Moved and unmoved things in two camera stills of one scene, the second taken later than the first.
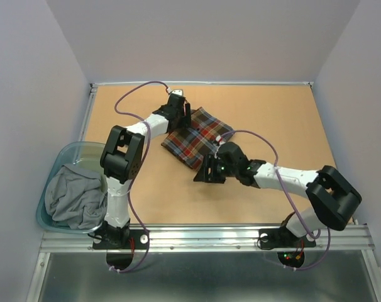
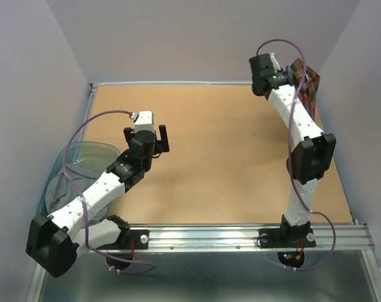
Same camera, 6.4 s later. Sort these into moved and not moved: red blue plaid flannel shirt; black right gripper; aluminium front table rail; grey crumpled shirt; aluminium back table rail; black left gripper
Moved: red blue plaid flannel shirt; black left gripper; black right gripper
Not moved: grey crumpled shirt; aluminium front table rail; aluminium back table rail
